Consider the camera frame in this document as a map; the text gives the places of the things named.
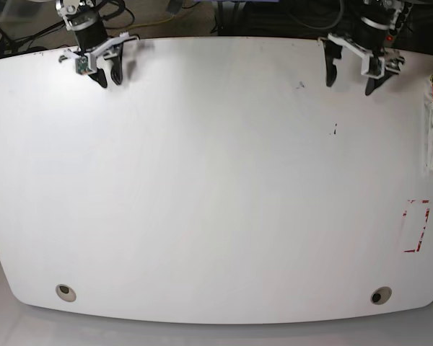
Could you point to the black power strip red switch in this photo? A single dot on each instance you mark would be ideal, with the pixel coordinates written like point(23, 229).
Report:
point(399, 11)

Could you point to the table grommet hole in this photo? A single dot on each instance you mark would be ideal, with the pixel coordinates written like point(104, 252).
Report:
point(65, 293)
point(381, 296)

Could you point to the right table grommet hole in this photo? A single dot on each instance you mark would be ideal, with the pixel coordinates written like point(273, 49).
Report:
point(381, 296)

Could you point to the wrist camera module image left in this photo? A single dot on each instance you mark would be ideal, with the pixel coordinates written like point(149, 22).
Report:
point(83, 65)

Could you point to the black tripod stand legs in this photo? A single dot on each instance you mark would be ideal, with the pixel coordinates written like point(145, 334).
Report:
point(34, 33)

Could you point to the red tape rectangle marking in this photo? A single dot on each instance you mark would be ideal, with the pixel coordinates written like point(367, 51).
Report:
point(414, 225)

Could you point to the left table grommet hole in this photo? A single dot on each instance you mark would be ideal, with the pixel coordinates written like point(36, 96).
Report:
point(65, 293)

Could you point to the black white gripper image right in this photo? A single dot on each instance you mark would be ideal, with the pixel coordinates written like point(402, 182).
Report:
point(367, 41)

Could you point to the black white gripper image left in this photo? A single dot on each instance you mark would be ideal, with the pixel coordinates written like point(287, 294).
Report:
point(85, 19)

